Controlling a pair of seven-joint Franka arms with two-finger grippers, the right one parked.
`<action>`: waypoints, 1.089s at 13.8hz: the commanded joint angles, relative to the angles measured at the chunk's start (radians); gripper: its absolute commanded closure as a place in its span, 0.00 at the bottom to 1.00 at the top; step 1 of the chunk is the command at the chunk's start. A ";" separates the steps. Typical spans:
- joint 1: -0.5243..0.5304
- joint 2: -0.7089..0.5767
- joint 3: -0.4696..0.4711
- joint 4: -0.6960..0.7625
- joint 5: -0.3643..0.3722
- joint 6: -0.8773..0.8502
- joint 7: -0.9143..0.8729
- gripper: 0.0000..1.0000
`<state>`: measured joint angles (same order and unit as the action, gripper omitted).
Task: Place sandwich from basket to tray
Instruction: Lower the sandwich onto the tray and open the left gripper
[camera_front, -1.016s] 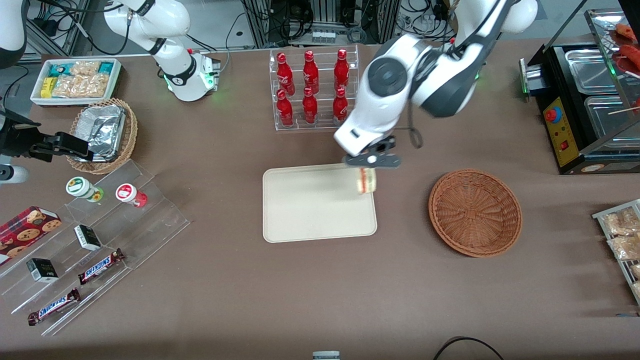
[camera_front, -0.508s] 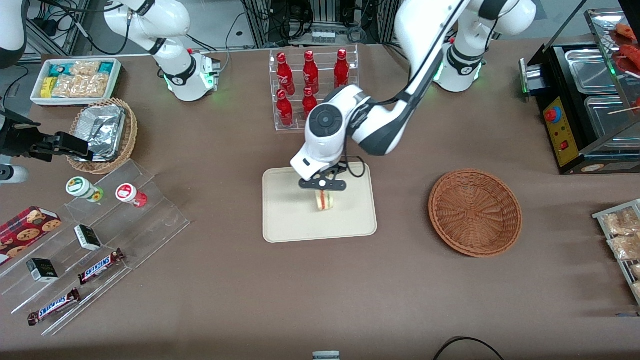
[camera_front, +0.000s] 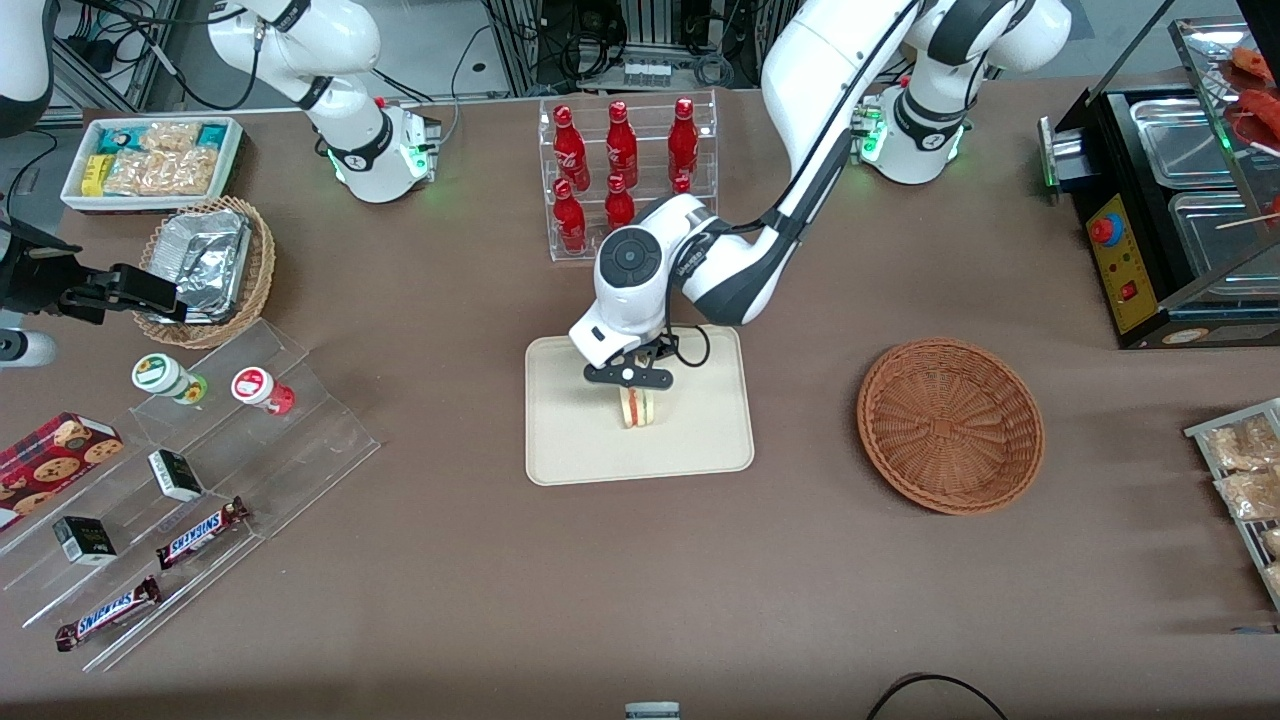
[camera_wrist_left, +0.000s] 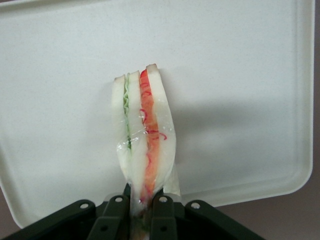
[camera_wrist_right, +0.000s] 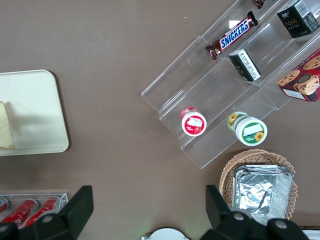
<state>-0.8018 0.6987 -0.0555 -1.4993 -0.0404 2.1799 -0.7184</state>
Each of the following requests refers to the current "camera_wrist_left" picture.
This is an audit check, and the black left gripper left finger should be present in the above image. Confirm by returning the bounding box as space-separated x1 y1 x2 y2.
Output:
4 183 131 240

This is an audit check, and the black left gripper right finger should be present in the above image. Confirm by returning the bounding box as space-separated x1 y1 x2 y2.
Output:
149 190 266 240

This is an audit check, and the beige rectangular tray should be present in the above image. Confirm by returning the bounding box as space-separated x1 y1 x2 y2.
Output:
0 0 315 229

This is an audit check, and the triangle sandwich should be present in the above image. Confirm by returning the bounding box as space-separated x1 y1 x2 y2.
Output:
110 63 182 240

